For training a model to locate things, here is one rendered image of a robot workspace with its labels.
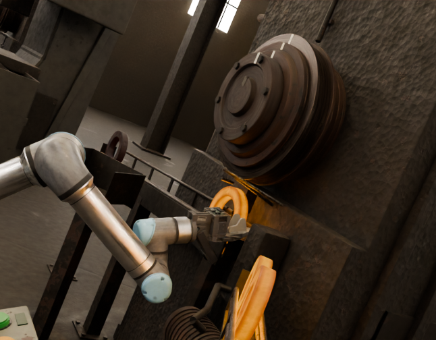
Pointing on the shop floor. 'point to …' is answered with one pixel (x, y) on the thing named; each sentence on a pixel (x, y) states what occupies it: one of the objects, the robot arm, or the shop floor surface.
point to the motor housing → (170, 332)
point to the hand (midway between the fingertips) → (247, 232)
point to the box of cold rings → (9, 109)
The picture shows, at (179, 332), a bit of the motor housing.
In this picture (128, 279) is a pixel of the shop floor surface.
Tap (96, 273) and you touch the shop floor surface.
